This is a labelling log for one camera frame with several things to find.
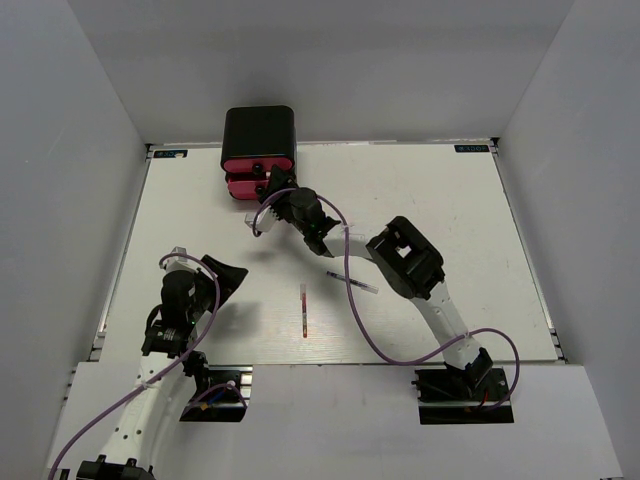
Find blue label sticker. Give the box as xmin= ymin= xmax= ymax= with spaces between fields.
xmin=153 ymin=149 xmax=188 ymax=159
xmin=454 ymin=144 xmax=490 ymax=153

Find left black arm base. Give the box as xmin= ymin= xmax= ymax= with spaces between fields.
xmin=180 ymin=365 xmax=253 ymax=423

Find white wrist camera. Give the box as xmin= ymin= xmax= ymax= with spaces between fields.
xmin=244 ymin=202 xmax=280 ymax=237
xmin=160 ymin=246 xmax=193 ymax=274

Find red gel pen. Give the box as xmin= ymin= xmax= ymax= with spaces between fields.
xmin=300 ymin=283 xmax=308 ymax=339

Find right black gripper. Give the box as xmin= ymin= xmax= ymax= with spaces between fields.
xmin=261 ymin=163 xmax=311 ymax=234

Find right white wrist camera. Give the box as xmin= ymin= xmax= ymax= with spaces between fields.
xmin=244 ymin=202 xmax=280 ymax=237

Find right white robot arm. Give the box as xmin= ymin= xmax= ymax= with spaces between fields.
xmin=249 ymin=166 xmax=493 ymax=399

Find black drawer cabinet pink drawers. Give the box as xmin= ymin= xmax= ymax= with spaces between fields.
xmin=220 ymin=105 xmax=297 ymax=201

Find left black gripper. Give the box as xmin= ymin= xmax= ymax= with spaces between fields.
xmin=188 ymin=254 xmax=248 ymax=322

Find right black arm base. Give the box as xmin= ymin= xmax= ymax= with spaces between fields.
xmin=411 ymin=368 xmax=514 ymax=425

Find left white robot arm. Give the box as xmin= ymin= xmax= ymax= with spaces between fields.
xmin=76 ymin=248 xmax=248 ymax=479

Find purple gel pen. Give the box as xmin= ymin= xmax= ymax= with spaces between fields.
xmin=326 ymin=271 xmax=379 ymax=294

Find left blue label sticker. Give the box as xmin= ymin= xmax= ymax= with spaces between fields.
xmin=153 ymin=149 xmax=188 ymax=159

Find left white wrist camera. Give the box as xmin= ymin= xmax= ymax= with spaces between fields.
xmin=160 ymin=246 xmax=193 ymax=274

